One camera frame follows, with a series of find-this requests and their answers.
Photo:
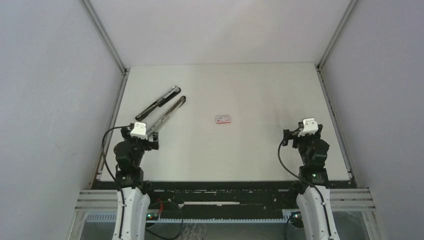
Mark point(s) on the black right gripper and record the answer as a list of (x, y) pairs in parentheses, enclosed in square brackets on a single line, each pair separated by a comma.
[(291, 135)]

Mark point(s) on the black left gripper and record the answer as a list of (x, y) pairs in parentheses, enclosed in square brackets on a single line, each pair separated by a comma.
[(153, 145)]

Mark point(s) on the black stapler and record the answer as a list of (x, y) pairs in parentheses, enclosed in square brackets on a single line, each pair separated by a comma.
[(171, 93)]

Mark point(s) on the red white staple box sleeve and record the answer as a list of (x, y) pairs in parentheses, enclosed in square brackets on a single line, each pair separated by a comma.
[(223, 119)]

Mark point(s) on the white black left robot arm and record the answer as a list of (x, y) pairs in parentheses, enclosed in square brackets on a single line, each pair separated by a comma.
[(132, 195)]

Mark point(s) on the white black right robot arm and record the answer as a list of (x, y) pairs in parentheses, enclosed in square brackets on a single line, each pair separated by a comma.
[(312, 187)]

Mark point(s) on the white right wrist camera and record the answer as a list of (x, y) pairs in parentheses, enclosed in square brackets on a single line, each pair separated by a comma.
[(308, 126)]

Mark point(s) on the aluminium frame rail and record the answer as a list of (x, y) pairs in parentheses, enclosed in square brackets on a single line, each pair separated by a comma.
[(342, 200)]

